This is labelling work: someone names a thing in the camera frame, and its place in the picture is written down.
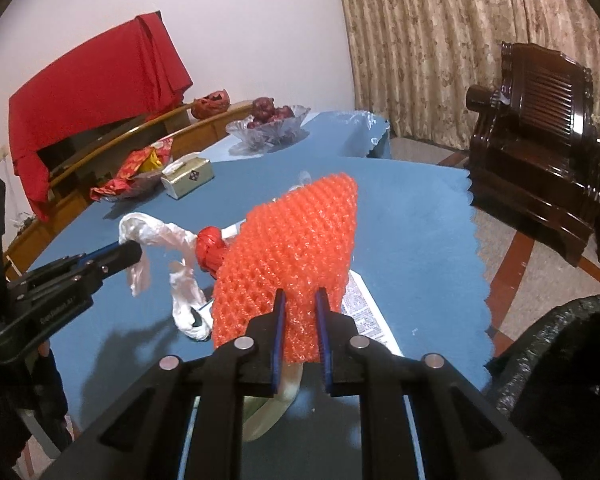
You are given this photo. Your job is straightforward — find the white tube with barcode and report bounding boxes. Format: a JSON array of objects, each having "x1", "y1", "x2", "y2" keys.
[{"x1": 341, "y1": 271, "x2": 403, "y2": 356}]

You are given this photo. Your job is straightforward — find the white plastic bag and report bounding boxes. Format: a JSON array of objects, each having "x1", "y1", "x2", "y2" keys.
[{"x1": 118, "y1": 211, "x2": 217, "y2": 343}]

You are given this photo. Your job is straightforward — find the red plastic bag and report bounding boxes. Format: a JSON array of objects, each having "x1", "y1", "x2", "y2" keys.
[{"x1": 195, "y1": 226, "x2": 230, "y2": 278}]

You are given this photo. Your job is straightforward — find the black trash bag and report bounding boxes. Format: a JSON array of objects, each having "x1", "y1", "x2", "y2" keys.
[{"x1": 484, "y1": 296, "x2": 600, "y2": 479}]

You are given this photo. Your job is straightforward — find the glass fruit bowl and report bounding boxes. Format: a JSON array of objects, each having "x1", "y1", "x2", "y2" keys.
[{"x1": 225, "y1": 105, "x2": 310, "y2": 155}]

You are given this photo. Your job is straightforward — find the wooden bench sofa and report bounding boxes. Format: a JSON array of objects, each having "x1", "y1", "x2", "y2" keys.
[{"x1": 4, "y1": 101, "x2": 250, "y2": 280}]

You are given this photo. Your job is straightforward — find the dark red fruits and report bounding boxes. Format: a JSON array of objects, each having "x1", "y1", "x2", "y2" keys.
[{"x1": 247, "y1": 96, "x2": 294, "y2": 129}]

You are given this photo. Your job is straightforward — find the red pumpkin ornament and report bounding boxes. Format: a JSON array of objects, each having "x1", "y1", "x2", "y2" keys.
[{"x1": 192, "y1": 89, "x2": 230, "y2": 120}]

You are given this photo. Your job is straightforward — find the beige patterned curtain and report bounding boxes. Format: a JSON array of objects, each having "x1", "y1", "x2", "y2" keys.
[{"x1": 341, "y1": 0, "x2": 600, "y2": 150}]

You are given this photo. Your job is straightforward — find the blue felt table cloth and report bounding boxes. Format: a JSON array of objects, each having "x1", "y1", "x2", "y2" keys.
[{"x1": 45, "y1": 154, "x2": 493, "y2": 479}]

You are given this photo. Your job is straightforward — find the dark wooden armchair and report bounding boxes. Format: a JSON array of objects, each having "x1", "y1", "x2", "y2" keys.
[{"x1": 466, "y1": 42, "x2": 600, "y2": 266}]

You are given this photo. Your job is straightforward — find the orange foam fruit net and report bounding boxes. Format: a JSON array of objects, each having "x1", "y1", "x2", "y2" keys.
[{"x1": 211, "y1": 174, "x2": 358, "y2": 363}]

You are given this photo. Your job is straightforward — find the red snack packet plate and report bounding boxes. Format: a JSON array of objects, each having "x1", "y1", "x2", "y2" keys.
[{"x1": 90, "y1": 138, "x2": 173, "y2": 202}]

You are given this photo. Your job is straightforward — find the beige tissue box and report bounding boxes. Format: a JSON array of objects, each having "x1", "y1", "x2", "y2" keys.
[{"x1": 161, "y1": 153, "x2": 214, "y2": 200}]

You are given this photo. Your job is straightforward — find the red cloth drape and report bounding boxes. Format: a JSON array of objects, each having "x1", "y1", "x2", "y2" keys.
[{"x1": 8, "y1": 11, "x2": 193, "y2": 221}]

